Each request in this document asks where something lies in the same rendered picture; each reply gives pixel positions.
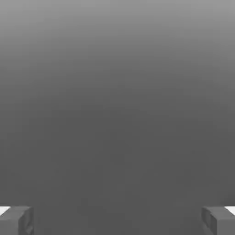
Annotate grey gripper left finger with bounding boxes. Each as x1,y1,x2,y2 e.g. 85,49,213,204
0,206,35,235

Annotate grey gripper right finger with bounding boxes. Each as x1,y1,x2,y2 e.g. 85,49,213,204
201,206,235,235

